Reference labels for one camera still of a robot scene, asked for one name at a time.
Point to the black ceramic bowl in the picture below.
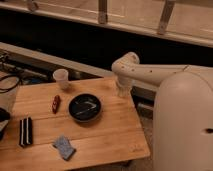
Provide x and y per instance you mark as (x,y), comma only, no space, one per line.
(84,107)

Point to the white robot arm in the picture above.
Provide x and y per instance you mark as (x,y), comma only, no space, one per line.
(182,114)

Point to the translucent plastic cup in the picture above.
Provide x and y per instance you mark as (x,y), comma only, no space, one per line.
(61,77)

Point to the dark object at left edge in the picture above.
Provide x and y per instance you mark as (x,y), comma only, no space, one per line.
(4,120)

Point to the metal bracket middle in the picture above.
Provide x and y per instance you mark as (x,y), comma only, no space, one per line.
(102,11)

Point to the metal bracket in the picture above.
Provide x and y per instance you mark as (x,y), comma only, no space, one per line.
(102,11)
(165,16)

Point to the metal bracket right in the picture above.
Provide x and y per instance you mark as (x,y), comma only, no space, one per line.
(165,16)

